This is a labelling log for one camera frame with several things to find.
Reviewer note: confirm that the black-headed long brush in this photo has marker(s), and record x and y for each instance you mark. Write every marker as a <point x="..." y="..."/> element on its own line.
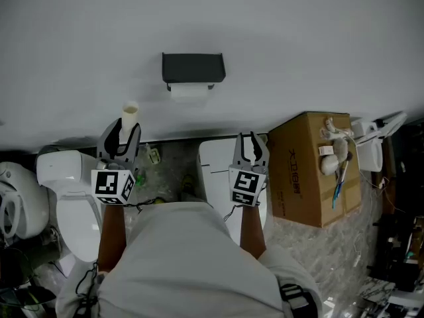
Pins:
<point x="349" y="157"/>

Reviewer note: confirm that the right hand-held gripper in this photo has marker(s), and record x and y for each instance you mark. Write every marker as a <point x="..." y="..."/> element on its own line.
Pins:
<point x="246" y="182"/>

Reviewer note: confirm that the person in white shirt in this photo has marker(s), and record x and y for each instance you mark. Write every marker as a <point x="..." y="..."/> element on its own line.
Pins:
<point x="185" y="260"/>

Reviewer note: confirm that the person's right forearm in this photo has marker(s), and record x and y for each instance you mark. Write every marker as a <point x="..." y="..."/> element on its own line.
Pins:
<point x="251" y="234"/>

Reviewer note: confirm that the person's shoe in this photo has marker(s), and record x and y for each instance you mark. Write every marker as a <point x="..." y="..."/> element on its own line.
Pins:
<point x="188" y="182"/>
<point x="159" y="201"/>

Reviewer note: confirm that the person's left forearm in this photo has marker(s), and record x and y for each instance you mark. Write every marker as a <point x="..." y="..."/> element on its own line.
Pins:
<point x="111" y="237"/>

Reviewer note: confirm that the person's right leg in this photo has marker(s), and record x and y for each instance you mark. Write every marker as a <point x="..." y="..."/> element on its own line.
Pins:
<point x="192" y="198"/>

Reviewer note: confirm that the cardboard paper tube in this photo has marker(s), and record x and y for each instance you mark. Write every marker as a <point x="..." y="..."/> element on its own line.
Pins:
<point x="130" y="118"/>

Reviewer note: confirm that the white oval sponge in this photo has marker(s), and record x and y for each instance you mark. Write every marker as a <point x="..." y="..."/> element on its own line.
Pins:
<point x="328" y="165"/>

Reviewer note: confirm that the blue toothbrush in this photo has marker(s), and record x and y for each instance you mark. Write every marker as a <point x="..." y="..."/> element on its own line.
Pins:
<point x="337" y="194"/>

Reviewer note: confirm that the person's left shoe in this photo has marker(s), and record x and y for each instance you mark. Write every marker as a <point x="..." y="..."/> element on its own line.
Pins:
<point x="159" y="201"/>

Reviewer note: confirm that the black wall paper holder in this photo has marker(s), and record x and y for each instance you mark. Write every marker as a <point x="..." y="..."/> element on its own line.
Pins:
<point x="193" y="66"/>

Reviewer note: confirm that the black metal rack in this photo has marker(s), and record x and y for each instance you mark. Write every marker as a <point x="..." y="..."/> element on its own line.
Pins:
<point x="404" y="210"/>

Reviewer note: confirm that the white egg-shaped toilet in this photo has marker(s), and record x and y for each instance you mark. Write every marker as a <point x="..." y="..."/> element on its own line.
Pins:
<point x="30" y="190"/>

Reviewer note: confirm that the white square closed-lid toilet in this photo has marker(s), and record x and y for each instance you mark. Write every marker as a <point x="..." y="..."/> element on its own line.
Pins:
<point x="215" y="164"/>

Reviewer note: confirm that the white rounded smart toilet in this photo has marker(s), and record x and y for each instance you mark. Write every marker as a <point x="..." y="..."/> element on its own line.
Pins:
<point x="76" y="217"/>

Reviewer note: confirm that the white appliance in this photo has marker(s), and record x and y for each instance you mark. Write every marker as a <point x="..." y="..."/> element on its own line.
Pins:
<point x="369" y="157"/>

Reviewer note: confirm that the person's right shoe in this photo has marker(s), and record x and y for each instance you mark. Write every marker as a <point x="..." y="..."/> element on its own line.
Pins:
<point x="188" y="182"/>

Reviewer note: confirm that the brown cardboard box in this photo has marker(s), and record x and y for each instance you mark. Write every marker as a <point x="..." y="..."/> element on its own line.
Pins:
<point x="308" y="210"/>

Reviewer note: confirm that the small white box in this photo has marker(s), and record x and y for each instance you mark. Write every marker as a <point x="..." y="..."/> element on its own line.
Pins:
<point x="325" y="151"/>

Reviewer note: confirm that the marble pattern slab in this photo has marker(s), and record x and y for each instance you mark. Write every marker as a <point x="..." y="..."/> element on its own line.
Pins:
<point x="377" y="287"/>

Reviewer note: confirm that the grey fluffy brush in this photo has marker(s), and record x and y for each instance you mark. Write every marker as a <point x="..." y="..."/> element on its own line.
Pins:
<point x="340" y="149"/>

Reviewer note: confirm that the white toilet paper roll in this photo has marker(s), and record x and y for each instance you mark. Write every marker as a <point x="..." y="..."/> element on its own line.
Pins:
<point x="189" y="93"/>

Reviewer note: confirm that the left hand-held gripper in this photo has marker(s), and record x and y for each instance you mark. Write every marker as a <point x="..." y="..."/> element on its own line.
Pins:
<point x="106" y="184"/>

